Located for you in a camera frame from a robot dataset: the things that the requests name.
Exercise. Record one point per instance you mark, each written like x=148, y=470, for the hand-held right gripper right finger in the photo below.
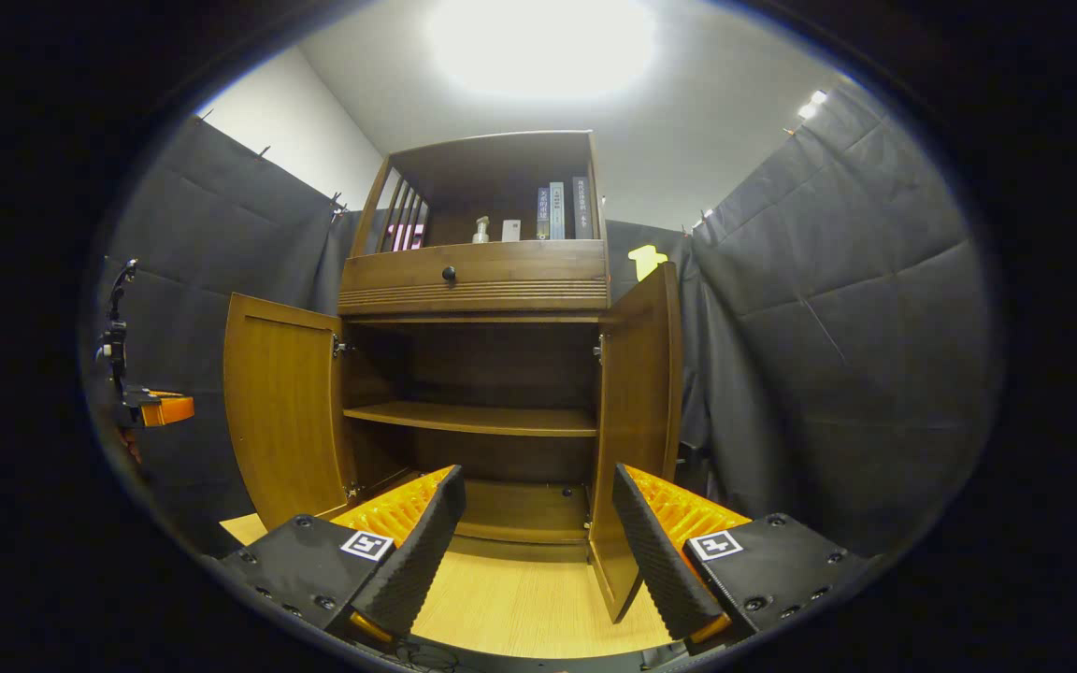
x=655, y=561

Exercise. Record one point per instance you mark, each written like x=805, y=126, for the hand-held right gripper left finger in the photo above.
x=426, y=551

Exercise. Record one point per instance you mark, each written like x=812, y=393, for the pale blue upright book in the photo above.
x=556, y=210

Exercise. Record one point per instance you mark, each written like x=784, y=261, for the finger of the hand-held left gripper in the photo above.
x=169, y=409

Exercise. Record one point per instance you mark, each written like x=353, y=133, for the grey upright book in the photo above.
x=543, y=213

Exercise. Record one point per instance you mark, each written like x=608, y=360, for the wooden double-door shoe cabinet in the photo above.
x=492, y=168

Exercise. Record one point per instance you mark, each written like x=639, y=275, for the small white box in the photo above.
x=510, y=231

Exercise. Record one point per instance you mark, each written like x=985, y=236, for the small ceiling lamp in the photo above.
x=811, y=103

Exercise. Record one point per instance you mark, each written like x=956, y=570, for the small pump bottle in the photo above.
x=481, y=232

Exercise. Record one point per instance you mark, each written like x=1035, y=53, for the wooden shoe cabinet door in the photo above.
x=637, y=421
x=286, y=411

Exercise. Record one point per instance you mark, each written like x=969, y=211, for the large ceiling light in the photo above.
x=543, y=47

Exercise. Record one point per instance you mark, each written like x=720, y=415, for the metal door hinge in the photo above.
x=598, y=350
x=342, y=348

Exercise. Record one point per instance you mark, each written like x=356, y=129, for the wooden inner shelf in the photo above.
x=473, y=419

